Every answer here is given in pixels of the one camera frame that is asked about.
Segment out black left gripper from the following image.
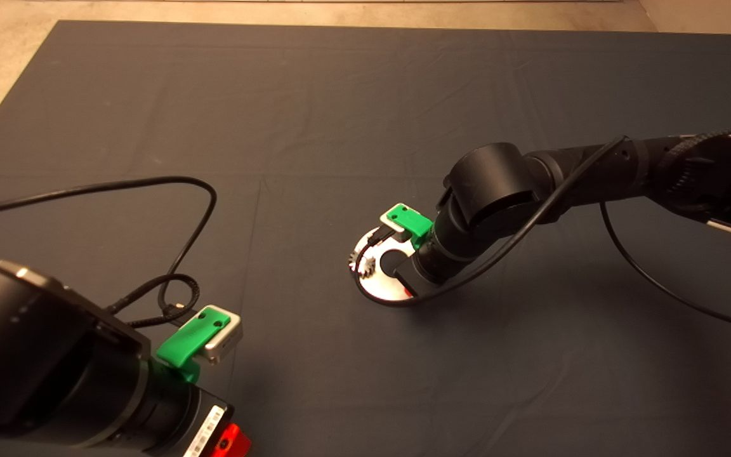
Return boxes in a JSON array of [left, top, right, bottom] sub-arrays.
[[143, 387, 253, 457]]

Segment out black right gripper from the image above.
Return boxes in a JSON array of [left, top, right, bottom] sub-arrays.
[[394, 254, 449, 298]]

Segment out small steel planetary gear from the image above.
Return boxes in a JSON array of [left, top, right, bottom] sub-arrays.
[[350, 251, 376, 279]]

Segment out round metal carrier plate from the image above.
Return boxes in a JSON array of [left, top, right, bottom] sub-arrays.
[[352, 228, 417, 304]]

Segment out dark grey table cloth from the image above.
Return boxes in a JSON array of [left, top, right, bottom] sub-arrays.
[[0, 21, 731, 457]]

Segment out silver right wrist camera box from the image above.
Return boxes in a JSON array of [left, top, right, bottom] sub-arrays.
[[378, 213, 411, 242]]

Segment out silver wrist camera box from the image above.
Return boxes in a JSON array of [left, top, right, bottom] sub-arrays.
[[204, 306, 243, 365], [378, 213, 411, 242]]

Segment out green right camera mount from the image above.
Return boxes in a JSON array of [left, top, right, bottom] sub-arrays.
[[386, 203, 433, 249]]

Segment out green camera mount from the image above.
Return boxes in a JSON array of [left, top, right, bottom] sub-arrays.
[[386, 203, 433, 249], [156, 306, 232, 385]]

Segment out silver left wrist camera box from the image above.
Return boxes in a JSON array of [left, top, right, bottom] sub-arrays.
[[204, 306, 243, 365]]

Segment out green left camera mount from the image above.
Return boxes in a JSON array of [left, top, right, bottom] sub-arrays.
[[156, 306, 232, 385]]

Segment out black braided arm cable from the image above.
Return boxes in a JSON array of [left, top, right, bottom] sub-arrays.
[[599, 202, 731, 334], [661, 129, 731, 166]]

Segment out thin black left camera cable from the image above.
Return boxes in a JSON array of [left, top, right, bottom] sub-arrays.
[[0, 176, 218, 328]]

